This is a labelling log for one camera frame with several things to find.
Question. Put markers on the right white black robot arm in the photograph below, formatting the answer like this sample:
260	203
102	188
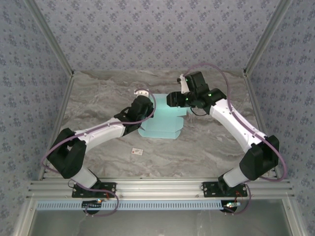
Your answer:
231	123

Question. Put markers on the small white red-dot sticker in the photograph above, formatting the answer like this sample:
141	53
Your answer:
137	151

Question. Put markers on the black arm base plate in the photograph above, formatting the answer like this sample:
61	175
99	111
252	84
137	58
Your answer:
209	189
109	185

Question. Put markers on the grey metal panel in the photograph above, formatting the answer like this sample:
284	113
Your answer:
157	223

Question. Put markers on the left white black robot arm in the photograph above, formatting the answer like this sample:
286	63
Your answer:
103	129

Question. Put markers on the teal paper box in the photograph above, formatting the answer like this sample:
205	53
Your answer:
162	125

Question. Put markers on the aluminium frame post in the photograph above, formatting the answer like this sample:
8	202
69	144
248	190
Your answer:
267	37
51	37

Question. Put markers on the small circuit board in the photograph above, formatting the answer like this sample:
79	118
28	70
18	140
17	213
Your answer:
230	205
92	204

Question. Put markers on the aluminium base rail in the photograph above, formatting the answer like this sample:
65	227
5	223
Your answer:
160	188

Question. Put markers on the aluminium side rail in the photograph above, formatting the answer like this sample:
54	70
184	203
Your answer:
61	110
256	110

